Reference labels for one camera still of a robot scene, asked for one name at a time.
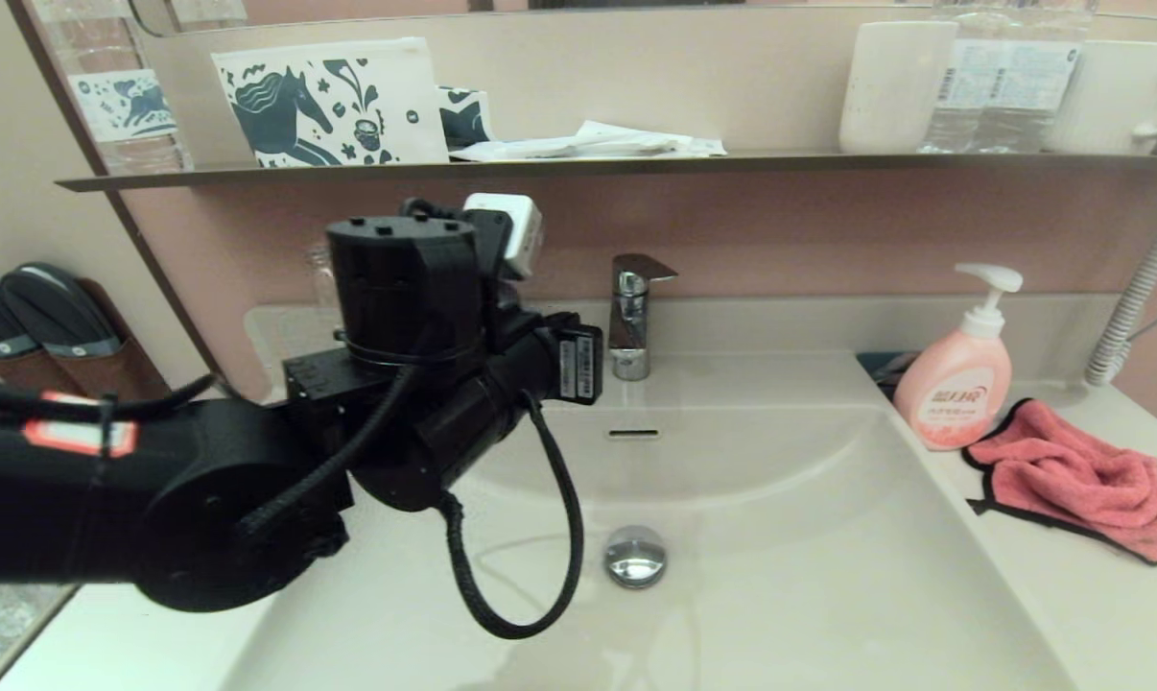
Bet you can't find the small teal patterned box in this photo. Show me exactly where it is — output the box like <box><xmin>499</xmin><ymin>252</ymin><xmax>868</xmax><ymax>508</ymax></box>
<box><xmin>437</xmin><ymin>86</ymin><xmax>493</xmax><ymax>151</ymax></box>

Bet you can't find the wall mirror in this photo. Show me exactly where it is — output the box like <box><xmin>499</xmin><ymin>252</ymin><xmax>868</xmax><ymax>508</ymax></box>
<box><xmin>128</xmin><ymin>0</ymin><xmax>1157</xmax><ymax>37</ymax></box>

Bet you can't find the pink hand soap pump bottle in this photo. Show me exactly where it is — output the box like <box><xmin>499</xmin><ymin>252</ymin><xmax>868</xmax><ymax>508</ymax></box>
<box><xmin>891</xmin><ymin>263</ymin><xmax>1025</xmax><ymax>452</ymax></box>

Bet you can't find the white coiled cord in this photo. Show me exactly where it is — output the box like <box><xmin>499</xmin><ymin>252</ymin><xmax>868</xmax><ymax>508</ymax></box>
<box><xmin>1082</xmin><ymin>182</ymin><xmax>1157</xmax><ymax>388</ymax></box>

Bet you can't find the white ceramic sink basin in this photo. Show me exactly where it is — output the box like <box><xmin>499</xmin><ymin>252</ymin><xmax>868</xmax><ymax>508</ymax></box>
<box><xmin>219</xmin><ymin>403</ymin><xmax>1078</xmax><ymax>691</ymax></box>

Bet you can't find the brown slipper holder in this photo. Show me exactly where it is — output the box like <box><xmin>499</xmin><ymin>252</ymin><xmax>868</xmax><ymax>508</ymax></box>
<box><xmin>51</xmin><ymin>280</ymin><xmax>175</xmax><ymax>402</ymax></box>
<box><xmin>0</xmin><ymin>347</ymin><xmax>95</xmax><ymax>396</ymax></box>

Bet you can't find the dark blue packet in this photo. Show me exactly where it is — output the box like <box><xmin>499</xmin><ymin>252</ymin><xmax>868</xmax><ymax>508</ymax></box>
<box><xmin>855</xmin><ymin>352</ymin><xmax>920</xmax><ymax>399</ymax></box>

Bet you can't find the chrome sink faucet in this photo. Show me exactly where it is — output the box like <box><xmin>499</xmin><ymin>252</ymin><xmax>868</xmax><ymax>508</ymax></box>
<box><xmin>609</xmin><ymin>253</ymin><xmax>680</xmax><ymax>382</ymax></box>

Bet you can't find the clear labelled water bottle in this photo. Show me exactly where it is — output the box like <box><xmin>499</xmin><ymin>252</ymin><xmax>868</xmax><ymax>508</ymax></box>
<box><xmin>916</xmin><ymin>0</ymin><xmax>1011</xmax><ymax>155</ymax></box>
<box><xmin>996</xmin><ymin>0</ymin><xmax>1098</xmax><ymax>155</ymax></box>

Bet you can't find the black smooth arm cable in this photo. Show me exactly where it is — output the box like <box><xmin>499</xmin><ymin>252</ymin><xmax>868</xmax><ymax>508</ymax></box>
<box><xmin>0</xmin><ymin>374</ymin><xmax>217</xmax><ymax>425</ymax></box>

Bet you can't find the black braided looped cable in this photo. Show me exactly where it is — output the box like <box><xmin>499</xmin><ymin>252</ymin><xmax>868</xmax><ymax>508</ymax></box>
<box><xmin>439</xmin><ymin>389</ymin><xmax>584</xmax><ymax>641</ymax></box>

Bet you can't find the uncapped clear plastic bottle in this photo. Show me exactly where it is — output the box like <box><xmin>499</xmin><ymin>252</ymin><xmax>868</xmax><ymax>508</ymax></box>
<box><xmin>305</xmin><ymin>242</ymin><xmax>342</xmax><ymax>337</ymax></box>

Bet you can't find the clear bottle horse print label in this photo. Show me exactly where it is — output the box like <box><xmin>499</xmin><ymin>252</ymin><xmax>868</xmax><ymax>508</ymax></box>
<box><xmin>32</xmin><ymin>0</ymin><xmax>196</xmax><ymax>174</ymax></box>

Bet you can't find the white handleless cup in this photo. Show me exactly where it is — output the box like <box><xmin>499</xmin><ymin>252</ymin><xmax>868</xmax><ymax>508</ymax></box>
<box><xmin>838</xmin><ymin>21</ymin><xmax>958</xmax><ymax>155</ymax></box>

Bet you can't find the metal wall shelf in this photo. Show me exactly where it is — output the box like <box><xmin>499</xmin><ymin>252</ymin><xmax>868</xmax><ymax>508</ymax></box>
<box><xmin>56</xmin><ymin>152</ymin><xmax>1157</xmax><ymax>193</ymax></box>

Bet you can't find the pink cloth black trim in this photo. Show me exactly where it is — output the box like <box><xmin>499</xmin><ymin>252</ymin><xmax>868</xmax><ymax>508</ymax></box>
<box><xmin>960</xmin><ymin>398</ymin><xmax>1157</xmax><ymax>565</ymax></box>

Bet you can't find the white mug with handle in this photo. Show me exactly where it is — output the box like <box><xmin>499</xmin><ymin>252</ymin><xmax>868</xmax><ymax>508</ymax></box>
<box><xmin>1039</xmin><ymin>40</ymin><xmax>1157</xmax><ymax>156</ymax></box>

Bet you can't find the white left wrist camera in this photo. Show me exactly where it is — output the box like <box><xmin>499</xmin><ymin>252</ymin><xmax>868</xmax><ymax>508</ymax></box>
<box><xmin>463</xmin><ymin>192</ymin><xmax>546</xmax><ymax>281</ymax></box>

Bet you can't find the chrome sink drain stopper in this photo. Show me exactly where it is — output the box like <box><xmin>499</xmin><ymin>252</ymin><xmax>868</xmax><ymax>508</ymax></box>
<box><xmin>604</xmin><ymin>524</ymin><xmax>669</xmax><ymax>588</ymax></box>

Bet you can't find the white horse print pouch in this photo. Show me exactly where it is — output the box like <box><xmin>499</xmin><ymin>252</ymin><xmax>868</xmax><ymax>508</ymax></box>
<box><xmin>210</xmin><ymin>36</ymin><xmax>450</xmax><ymax>169</ymax></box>

